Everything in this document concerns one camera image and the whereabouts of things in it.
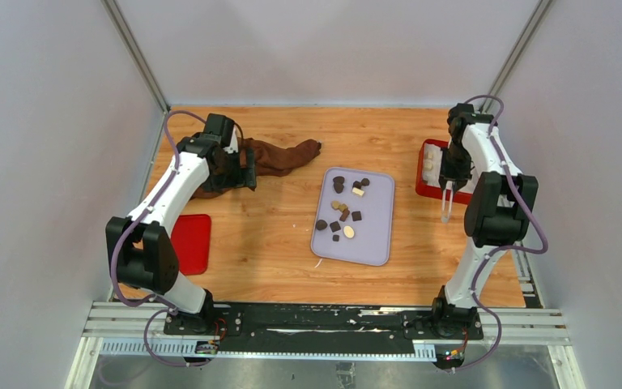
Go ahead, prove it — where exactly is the red box with white liners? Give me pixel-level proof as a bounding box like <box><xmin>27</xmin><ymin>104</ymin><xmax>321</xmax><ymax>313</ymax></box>
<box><xmin>415</xmin><ymin>139</ymin><xmax>477</xmax><ymax>205</ymax></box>

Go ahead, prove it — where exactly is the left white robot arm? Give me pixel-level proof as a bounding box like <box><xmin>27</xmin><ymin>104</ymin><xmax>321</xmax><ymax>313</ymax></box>
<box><xmin>105</xmin><ymin>113</ymin><xmax>257</xmax><ymax>335</ymax></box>

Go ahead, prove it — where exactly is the red box lid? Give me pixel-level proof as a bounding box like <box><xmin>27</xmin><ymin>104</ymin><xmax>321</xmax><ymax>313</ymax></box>
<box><xmin>171</xmin><ymin>214</ymin><xmax>212</xmax><ymax>276</ymax></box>

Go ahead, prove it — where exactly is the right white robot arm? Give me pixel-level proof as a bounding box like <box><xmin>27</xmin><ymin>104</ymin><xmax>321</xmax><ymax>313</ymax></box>
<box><xmin>430</xmin><ymin>102</ymin><xmax>539</xmax><ymax>339</ymax></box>

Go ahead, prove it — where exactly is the white oval chocolate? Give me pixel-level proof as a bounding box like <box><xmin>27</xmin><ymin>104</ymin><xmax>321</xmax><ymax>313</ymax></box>
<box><xmin>343</xmin><ymin>225</ymin><xmax>356</xmax><ymax>239</ymax></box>

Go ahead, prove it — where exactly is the brown cloth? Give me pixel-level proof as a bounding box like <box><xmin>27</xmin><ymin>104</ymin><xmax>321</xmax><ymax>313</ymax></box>
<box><xmin>190</xmin><ymin>136</ymin><xmax>323</xmax><ymax>199</ymax></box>

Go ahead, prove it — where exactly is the dark ridged chocolate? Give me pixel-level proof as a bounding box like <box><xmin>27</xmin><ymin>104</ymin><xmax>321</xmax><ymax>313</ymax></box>
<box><xmin>329</xmin><ymin>221</ymin><xmax>342</xmax><ymax>233</ymax></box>

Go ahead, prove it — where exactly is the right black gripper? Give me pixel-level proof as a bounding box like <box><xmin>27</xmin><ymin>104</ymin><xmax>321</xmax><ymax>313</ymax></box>
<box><xmin>440</xmin><ymin>141</ymin><xmax>474</xmax><ymax>193</ymax></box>

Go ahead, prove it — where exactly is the dark round chocolate left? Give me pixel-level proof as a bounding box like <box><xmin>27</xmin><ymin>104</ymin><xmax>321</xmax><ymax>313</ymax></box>
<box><xmin>315</xmin><ymin>220</ymin><xmax>327</xmax><ymax>231</ymax></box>

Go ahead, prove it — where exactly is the lavender tray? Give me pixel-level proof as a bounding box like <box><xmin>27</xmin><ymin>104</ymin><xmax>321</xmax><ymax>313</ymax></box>
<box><xmin>310</xmin><ymin>167</ymin><xmax>395</xmax><ymax>267</ymax></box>

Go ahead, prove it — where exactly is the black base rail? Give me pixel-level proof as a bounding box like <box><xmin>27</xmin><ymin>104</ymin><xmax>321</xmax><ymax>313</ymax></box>
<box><xmin>164</xmin><ymin>301</ymin><xmax>483</xmax><ymax>355</ymax></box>

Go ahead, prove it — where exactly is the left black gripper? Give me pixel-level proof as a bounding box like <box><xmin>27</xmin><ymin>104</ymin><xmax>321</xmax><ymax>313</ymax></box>
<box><xmin>203</xmin><ymin>147</ymin><xmax>255</xmax><ymax>195</ymax></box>

